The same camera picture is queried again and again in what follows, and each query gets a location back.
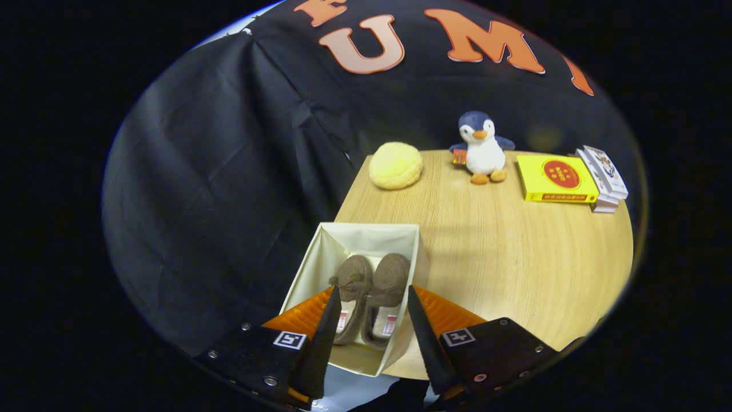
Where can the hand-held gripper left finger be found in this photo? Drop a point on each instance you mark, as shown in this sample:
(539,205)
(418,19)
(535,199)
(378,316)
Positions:
(320,355)

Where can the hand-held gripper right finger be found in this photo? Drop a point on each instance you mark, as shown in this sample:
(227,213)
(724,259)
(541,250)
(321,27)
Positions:
(429,349)

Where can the brown felt shoe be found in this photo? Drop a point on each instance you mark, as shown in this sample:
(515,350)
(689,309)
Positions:
(392,272)
(355,268)

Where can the cream fabric storage box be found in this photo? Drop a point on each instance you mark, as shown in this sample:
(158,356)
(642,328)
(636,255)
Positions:
(366,237)

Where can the person's dark clothing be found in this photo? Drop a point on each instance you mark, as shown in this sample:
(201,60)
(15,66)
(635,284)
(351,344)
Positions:
(400,395)

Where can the yellow plush bun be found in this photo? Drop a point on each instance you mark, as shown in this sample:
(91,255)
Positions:
(394,166)

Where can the yellow book with red circle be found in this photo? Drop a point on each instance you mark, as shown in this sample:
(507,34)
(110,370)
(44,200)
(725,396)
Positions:
(532,183)

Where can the black backdrop cloth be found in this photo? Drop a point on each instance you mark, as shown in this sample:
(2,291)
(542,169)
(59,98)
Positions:
(200,200)

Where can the penguin plush toy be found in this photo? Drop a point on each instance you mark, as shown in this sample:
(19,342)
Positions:
(483,154)

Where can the white book with illustrated cover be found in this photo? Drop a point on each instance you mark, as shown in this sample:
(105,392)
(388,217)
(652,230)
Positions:
(606,169)

